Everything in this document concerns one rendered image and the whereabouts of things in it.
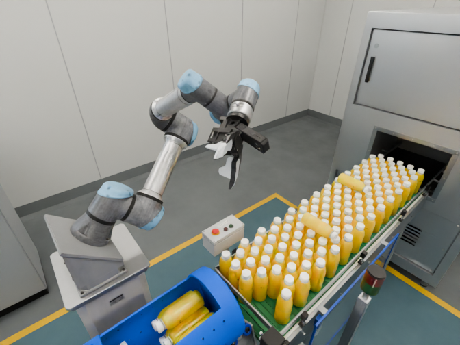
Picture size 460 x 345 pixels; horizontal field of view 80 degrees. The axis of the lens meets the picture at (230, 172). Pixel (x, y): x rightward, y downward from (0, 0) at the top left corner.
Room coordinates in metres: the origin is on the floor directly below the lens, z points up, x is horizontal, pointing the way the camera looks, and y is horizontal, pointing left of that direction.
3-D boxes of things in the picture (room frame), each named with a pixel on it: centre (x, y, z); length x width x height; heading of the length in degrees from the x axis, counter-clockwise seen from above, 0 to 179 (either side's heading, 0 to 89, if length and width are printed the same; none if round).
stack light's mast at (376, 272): (0.62, -0.52, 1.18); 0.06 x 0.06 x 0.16
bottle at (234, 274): (0.80, -0.03, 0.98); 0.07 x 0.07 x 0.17
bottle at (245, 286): (0.75, -0.07, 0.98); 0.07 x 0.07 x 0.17
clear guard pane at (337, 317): (0.85, -0.66, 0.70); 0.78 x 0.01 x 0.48; 130
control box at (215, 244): (1.00, 0.03, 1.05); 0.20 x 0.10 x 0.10; 130
